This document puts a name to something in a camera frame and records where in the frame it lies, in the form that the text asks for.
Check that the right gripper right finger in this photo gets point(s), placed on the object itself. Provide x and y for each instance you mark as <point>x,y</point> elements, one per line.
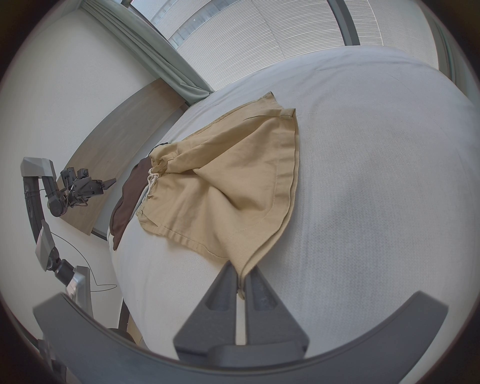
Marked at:
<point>272,322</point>

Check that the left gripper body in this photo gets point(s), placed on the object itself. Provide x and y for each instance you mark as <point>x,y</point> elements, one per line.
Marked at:
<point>88,187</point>

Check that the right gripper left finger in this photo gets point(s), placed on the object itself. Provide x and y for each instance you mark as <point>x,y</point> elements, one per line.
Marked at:
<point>208,322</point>

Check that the beige shorts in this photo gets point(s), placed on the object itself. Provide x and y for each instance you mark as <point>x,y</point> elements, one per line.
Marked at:
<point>232,180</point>

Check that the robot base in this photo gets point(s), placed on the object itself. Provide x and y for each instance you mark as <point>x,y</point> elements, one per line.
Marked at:
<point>80,290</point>

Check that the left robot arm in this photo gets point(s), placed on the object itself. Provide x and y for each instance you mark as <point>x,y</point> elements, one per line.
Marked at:
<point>37,167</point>

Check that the brown garment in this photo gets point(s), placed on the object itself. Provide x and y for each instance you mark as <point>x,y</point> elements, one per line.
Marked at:
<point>129,198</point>

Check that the blue-green curtain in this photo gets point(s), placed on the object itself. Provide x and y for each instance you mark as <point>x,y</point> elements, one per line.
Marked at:
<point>165,56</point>

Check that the window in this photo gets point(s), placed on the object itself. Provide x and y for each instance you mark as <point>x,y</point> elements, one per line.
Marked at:
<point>281,26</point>

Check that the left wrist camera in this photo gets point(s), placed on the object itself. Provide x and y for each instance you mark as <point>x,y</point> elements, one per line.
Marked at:
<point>80,173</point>

